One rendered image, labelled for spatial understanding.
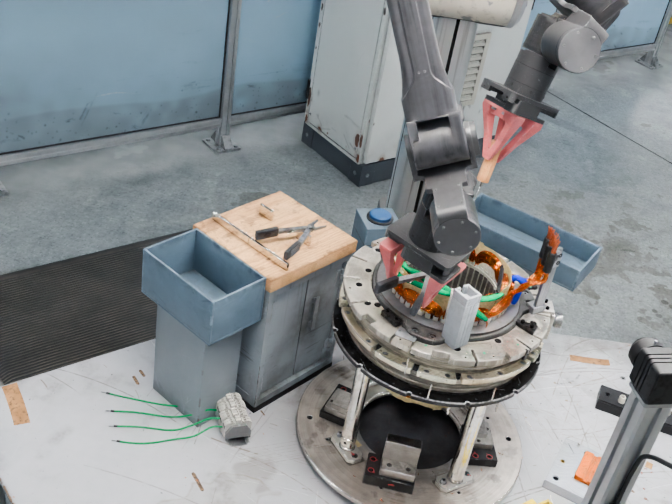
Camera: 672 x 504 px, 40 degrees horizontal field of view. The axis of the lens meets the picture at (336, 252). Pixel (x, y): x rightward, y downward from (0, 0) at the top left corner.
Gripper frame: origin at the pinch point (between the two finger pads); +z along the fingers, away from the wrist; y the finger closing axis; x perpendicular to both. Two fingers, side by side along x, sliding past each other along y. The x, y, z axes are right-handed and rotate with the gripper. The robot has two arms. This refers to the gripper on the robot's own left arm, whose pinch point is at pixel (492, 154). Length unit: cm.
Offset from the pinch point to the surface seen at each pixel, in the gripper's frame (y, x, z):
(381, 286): -11.2, -2.1, 21.3
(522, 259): 32.7, 11.5, 18.3
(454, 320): -1.3, -8.1, 22.2
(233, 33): 99, 236, 27
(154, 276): -25, 30, 39
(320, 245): -1.2, 23.8, 27.1
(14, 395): -35, 40, 69
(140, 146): 86, 251, 86
